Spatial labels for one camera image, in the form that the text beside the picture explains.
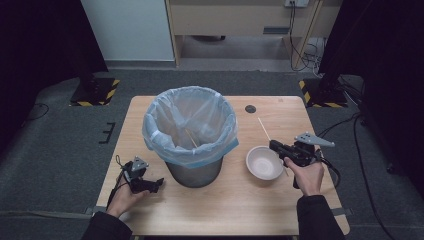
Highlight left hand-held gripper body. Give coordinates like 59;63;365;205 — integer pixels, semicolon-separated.
121;156;150;194

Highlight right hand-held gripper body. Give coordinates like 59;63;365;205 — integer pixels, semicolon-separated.
278;132;336;190

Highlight white bowl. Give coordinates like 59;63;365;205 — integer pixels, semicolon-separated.
245;145;285;181

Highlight wooden chopstick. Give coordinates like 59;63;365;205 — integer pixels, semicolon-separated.
257;117;290;178
184;129;199;149

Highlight metal trash can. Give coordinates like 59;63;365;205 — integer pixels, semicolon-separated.
165;155;224;189

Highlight translucent blue trash bag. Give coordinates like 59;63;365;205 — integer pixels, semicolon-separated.
142;85;240;169

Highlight person's right hand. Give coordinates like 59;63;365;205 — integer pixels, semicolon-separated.
283;157;325;197

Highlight person's left hand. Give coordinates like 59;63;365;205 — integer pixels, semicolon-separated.
106;181;151;219

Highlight black striped stand base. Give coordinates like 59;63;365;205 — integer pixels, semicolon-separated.
298;77;349;109
69;77;121;108

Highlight black curtain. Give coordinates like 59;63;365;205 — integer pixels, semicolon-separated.
317;0;424;198
0;0;110;148

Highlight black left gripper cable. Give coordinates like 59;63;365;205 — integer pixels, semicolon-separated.
105;154;127;210

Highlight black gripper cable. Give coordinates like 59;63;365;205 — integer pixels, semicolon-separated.
105;154;127;210
319;155;342;188

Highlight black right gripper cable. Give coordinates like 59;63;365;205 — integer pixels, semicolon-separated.
319;155;342;188

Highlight long black floor cable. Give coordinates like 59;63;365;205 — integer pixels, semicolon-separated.
315;111;399;240

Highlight black cables under desk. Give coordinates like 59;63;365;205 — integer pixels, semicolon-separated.
287;1;325;73

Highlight short black floor cable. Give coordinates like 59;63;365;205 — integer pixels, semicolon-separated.
20;102;50;128

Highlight white wall socket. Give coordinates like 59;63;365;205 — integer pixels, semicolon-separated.
284;0;310;9

